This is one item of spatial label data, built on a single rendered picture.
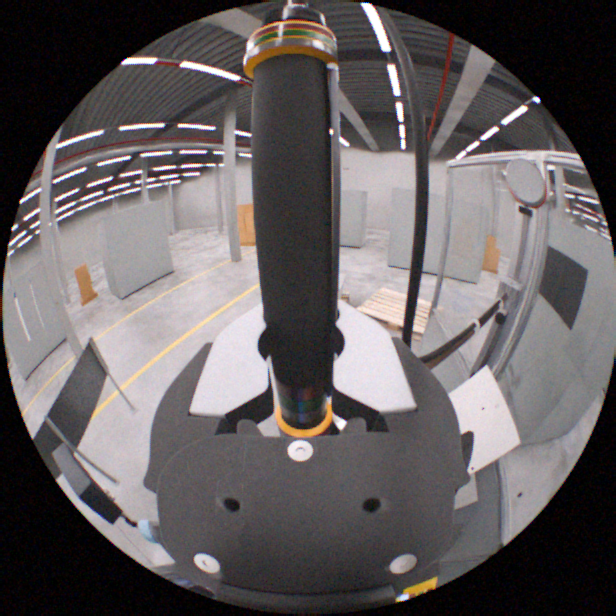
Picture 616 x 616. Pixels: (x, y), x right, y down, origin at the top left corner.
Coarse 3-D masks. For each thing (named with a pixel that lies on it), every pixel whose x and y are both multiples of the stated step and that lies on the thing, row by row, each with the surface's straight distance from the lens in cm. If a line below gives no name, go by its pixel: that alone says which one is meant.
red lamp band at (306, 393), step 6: (276, 378) 13; (324, 378) 13; (276, 384) 13; (282, 384) 12; (318, 384) 12; (324, 384) 13; (282, 390) 13; (288, 390) 13; (294, 390) 12; (300, 390) 12; (306, 390) 12; (312, 390) 12; (318, 390) 13; (288, 396) 13; (294, 396) 13; (300, 396) 13; (306, 396) 13; (312, 396) 13
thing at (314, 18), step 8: (288, 0) 18; (296, 0) 18; (280, 8) 15; (288, 8) 15; (296, 8) 15; (304, 8) 15; (264, 16) 15; (272, 16) 14; (280, 16) 14; (288, 16) 13; (296, 16) 13; (304, 16) 13; (312, 16) 14; (320, 16) 15; (264, 24) 14; (320, 24) 16
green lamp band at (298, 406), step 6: (276, 390) 14; (282, 396) 14; (318, 396) 13; (324, 396) 14; (282, 402) 14; (288, 402) 14; (294, 402) 13; (300, 402) 13; (306, 402) 13; (312, 402) 13; (318, 402) 14; (288, 408) 14; (294, 408) 14; (300, 408) 14; (306, 408) 14; (312, 408) 14
